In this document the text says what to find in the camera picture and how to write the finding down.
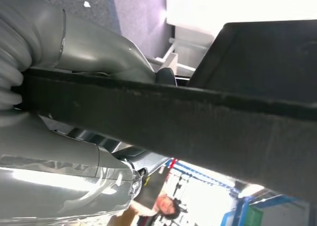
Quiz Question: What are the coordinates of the person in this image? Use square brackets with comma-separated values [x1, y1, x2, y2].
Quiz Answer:
[108, 193, 182, 226]

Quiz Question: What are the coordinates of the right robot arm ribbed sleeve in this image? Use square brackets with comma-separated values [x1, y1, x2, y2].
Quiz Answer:
[0, 17, 32, 115]

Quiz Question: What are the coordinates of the green plastic crate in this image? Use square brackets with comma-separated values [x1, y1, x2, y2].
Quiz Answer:
[244, 206, 263, 226]

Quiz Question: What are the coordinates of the long white ceiling lamp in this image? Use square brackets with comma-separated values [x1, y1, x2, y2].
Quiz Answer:
[238, 184, 265, 199]

